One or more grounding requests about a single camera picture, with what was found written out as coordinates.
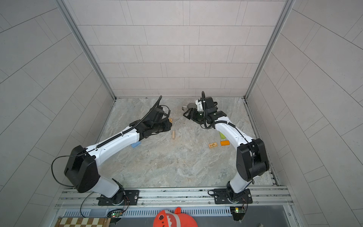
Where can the red plush toy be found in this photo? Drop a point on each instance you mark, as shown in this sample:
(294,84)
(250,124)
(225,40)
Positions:
(166,218)

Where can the aluminium corner profile left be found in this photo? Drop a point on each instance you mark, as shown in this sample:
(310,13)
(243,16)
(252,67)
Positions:
(81,41)

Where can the orange yellow block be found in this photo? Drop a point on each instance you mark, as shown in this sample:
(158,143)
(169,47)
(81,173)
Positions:
(225,143)

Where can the aluminium corner profile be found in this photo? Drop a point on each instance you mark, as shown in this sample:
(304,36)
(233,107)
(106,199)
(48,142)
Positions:
(277,30)
(81,41)

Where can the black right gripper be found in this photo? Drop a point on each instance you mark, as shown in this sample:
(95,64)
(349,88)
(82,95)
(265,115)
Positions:
(193,114)

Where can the checkered chess board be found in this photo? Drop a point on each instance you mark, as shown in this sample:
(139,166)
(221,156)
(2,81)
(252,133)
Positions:
(83,222)

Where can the light blue block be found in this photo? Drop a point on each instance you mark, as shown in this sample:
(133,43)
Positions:
(135,144)

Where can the dragon picture wooden block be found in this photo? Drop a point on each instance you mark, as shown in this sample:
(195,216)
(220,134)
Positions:
(213,145)

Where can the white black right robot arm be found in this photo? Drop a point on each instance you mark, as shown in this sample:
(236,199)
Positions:
(251,156)

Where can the aluminium corner profile right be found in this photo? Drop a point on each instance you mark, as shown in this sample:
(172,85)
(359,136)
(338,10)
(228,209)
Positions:
(277,30)

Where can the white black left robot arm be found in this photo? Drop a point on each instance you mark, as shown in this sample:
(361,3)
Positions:
(82,166)

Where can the aluminium mounting rail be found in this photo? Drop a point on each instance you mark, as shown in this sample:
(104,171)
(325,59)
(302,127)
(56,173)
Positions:
(179,197)

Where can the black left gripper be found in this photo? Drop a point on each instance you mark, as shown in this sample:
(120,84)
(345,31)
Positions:
(168,124)

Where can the lime green block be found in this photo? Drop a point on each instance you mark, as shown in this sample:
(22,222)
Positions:
(222,136)

